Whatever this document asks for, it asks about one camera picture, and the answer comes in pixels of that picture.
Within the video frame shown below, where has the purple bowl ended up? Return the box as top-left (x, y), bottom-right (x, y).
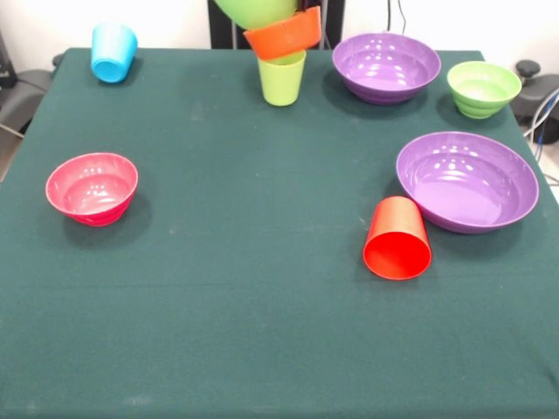
top-left (331, 32), bottom-right (442, 106)
top-left (396, 131), bottom-right (541, 235)

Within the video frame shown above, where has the orange bowl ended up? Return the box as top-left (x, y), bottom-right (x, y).
top-left (243, 5), bottom-right (323, 61)

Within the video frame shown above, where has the dark green tablecloth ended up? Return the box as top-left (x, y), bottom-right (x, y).
top-left (0, 46), bottom-right (559, 419)

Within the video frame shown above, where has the small green bowl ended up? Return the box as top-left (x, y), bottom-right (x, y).
top-left (446, 60), bottom-right (523, 120)

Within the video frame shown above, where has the black cable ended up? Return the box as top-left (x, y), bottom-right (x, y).
top-left (386, 0), bottom-right (410, 36)

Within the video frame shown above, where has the red cup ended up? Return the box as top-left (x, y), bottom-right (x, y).
top-left (362, 196), bottom-right (433, 281)

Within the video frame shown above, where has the yellow-green cup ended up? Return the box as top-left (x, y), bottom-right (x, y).
top-left (257, 48), bottom-right (307, 107)

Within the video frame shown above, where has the large green bowl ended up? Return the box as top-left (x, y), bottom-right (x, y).
top-left (212, 0), bottom-right (300, 31)

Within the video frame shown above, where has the pink bowl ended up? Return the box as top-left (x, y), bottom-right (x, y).
top-left (45, 152), bottom-right (140, 228)

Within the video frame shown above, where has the blue cup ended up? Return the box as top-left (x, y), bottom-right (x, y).
top-left (90, 23), bottom-right (139, 84)

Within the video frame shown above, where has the black chair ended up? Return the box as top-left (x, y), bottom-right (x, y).
top-left (0, 30), bottom-right (65, 137)
top-left (514, 59), bottom-right (559, 145)

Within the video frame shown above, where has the blue cable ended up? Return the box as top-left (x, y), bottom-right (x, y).
top-left (533, 86), bottom-right (559, 148)

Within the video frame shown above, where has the white cable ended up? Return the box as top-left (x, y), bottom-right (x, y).
top-left (522, 98), bottom-right (559, 139)

